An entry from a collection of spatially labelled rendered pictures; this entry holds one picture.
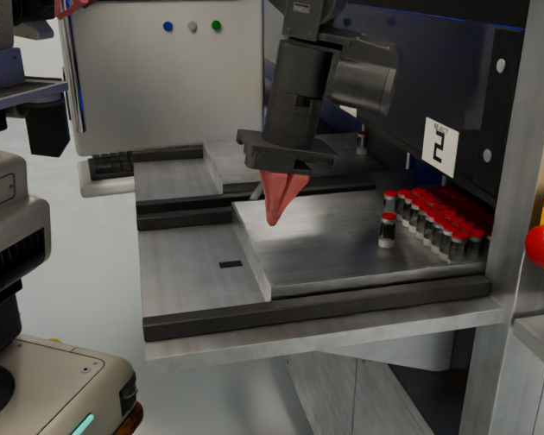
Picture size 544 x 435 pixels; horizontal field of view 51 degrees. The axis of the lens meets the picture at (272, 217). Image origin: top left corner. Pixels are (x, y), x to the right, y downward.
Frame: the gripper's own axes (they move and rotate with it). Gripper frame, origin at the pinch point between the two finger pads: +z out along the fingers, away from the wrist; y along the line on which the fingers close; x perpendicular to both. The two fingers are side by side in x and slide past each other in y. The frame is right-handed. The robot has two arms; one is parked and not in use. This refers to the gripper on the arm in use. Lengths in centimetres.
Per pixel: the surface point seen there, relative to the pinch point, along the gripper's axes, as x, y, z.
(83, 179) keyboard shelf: 69, -23, 22
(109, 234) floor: 218, -11, 104
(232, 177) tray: 40.1, 4.3, 8.7
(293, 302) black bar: -7.5, 1.8, 6.8
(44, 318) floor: 144, -35, 107
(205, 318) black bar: -8.2, -7.8, 8.6
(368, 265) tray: 1.7, 14.8, 6.2
